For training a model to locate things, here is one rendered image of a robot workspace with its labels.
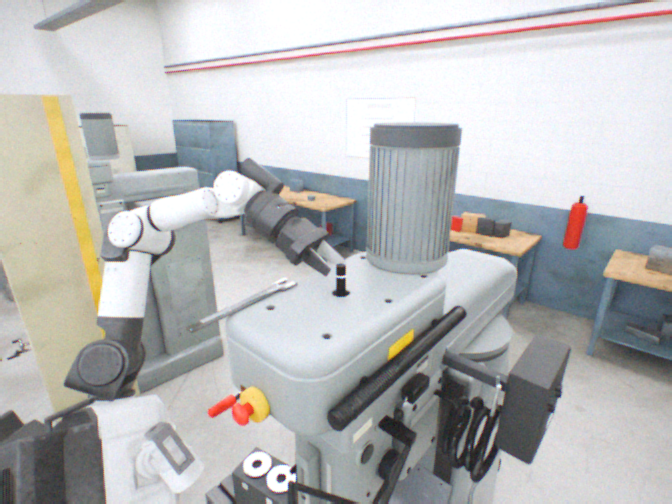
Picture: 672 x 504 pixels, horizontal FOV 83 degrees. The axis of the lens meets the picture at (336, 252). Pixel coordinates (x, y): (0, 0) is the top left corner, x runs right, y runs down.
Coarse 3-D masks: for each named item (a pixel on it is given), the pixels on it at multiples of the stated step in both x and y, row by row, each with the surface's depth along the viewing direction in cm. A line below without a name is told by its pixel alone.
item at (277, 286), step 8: (280, 280) 81; (272, 288) 78; (280, 288) 78; (288, 288) 79; (256, 296) 74; (264, 296) 75; (240, 304) 71; (248, 304) 72; (216, 312) 69; (224, 312) 68; (232, 312) 69; (200, 320) 66; (208, 320) 66; (216, 320) 67; (192, 328) 64; (200, 328) 64
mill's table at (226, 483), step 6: (234, 468) 147; (228, 474) 144; (222, 480) 141; (228, 480) 141; (216, 486) 138; (222, 486) 140; (228, 486) 138; (210, 492) 136; (216, 492) 136; (222, 492) 136; (228, 492) 137; (210, 498) 134; (216, 498) 134; (222, 498) 134; (228, 498) 137; (234, 498) 135
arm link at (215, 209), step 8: (200, 192) 81; (208, 192) 83; (192, 200) 80; (200, 200) 80; (208, 200) 82; (216, 200) 86; (200, 208) 80; (208, 208) 81; (216, 208) 85; (224, 208) 85; (232, 208) 86; (200, 216) 82; (208, 216) 82; (216, 216) 84; (224, 216) 85; (232, 216) 87
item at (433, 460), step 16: (496, 320) 130; (480, 336) 121; (496, 336) 121; (464, 352) 113; (480, 352) 113; (496, 352) 115; (448, 368) 112; (496, 368) 118; (448, 384) 111; (464, 384) 108; (480, 384) 115; (464, 432) 114; (480, 432) 120; (432, 448) 123; (432, 464) 125; (448, 464) 120; (496, 464) 146; (448, 480) 121; (464, 480) 122; (464, 496) 124; (480, 496) 136
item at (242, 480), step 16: (256, 448) 132; (240, 464) 126; (256, 464) 126; (272, 464) 126; (240, 480) 121; (256, 480) 120; (272, 480) 119; (288, 480) 119; (240, 496) 125; (256, 496) 119; (272, 496) 115
